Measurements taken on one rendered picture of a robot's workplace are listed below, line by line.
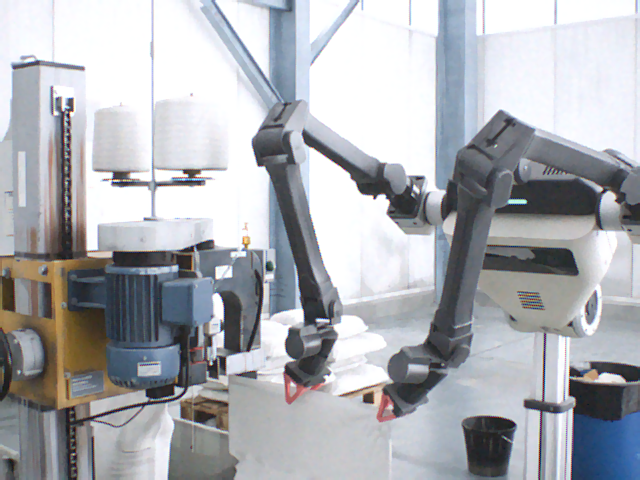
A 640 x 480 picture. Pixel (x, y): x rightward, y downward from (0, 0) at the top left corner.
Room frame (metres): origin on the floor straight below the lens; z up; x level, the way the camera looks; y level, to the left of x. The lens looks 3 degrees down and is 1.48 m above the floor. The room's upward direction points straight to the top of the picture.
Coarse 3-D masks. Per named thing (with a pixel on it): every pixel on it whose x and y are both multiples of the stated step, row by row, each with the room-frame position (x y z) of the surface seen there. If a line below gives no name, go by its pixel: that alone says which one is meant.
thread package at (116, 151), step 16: (96, 112) 1.86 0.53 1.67; (112, 112) 1.83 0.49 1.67; (128, 112) 1.84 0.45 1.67; (144, 112) 1.88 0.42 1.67; (96, 128) 1.85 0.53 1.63; (112, 128) 1.83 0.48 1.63; (128, 128) 1.84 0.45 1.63; (144, 128) 1.87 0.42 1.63; (96, 144) 1.85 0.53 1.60; (112, 144) 1.83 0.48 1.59; (128, 144) 1.84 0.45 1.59; (144, 144) 1.87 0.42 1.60; (96, 160) 1.84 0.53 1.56; (112, 160) 1.83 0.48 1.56; (128, 160) 1.83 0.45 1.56; (144, 160) 1.87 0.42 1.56
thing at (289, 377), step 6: (288, 372) 1.74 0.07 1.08; (288, 378) 1.74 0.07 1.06; (294, 378) 1.73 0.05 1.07; (288, 384) 1.76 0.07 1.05; (300, 384) 1.72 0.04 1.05; (288, 390) 1.76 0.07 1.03; (300, 390) 1.72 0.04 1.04; (306, 390) 1.72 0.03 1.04; (288, 396) 1.76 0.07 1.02; (294, 396) 1.74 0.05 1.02; (288, 402) 1.76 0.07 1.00
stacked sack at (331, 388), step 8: (360, 368) 5.35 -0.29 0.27; (368, 368) 5.36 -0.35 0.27; (376, 368) 5.39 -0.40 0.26; (336, 376) 5.14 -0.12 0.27; (344, 376) 5.14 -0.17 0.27; (352, 376) 5.18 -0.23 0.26; (360, 376) 5.21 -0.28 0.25; (368, 376) 5.25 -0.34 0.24; (376, 376) 5.32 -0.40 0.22; (384, 376) 5.39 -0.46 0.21; (328, 384) 5.04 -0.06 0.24; (336, 384) 5.02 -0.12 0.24; (344, 384) 5.06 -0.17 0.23; (352, 384) 5.13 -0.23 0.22; (360, 384) 5.19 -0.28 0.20; (368, 384) 5.26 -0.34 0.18; (328, 392) 5.00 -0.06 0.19; (336, 392) 5.01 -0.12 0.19; (344, 392) 5.07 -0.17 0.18
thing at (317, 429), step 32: (256, 384) 1.86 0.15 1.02; (256, 416) 1.86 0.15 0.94; (288, 416) 1.77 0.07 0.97; (320, 416) 1.71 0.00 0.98; (352, 416) 1.66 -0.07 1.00; (256, 448) 1.86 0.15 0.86; (288, 448) 1.77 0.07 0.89; (320, 448) 1.71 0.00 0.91; (352, 448) 1.66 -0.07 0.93; (384, 448) 1.61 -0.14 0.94
